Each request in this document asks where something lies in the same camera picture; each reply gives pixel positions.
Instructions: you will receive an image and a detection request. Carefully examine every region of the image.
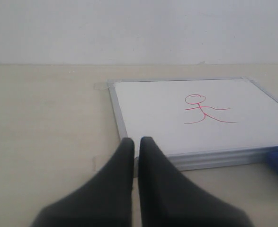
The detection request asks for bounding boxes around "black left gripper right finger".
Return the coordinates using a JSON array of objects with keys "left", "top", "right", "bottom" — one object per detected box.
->
[{"left": 88, "top": 136, "right": 139, "bottom": 227}]

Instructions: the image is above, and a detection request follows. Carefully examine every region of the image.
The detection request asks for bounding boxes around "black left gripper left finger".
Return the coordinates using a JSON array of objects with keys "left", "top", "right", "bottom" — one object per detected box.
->
[{"left": 32, "top": 138, "right": 135, "bottom": 227}]

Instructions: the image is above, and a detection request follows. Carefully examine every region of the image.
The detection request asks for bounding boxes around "white aluminium-framed whiteboard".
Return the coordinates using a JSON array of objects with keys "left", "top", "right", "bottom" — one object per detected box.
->
[{"left": 109, "top": 78, "right": 278, "bottom": 171}]

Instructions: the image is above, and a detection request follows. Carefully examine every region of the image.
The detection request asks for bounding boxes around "clear tape front left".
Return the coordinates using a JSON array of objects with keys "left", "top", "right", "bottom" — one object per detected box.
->
[{"left": 92, "top": 155, "right": 111, "bottom": 172}]

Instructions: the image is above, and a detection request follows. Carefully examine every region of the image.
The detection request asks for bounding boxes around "clear tape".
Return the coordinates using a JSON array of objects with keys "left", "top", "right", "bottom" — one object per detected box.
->
[
  {"left": 92, "top": 155, "right": 111, "bottom": 172},
  {"left": 233, "top": 77, "right": 255, "bottom": 83},
  {"left": 93, "top": 81, "right": 116, "bottom": 90}
]

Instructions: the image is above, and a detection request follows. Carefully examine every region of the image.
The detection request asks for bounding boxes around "clear tape back left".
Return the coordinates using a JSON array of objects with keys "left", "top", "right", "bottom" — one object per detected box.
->
[{"left": 93, "top": 81, "right": 116, "bottom": 90}]

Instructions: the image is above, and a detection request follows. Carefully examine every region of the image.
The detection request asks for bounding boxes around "clear tape back right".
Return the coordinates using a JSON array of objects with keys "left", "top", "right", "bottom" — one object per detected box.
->
[{"left": 233, "top": 77, "right": 255, "bottom": 83}]

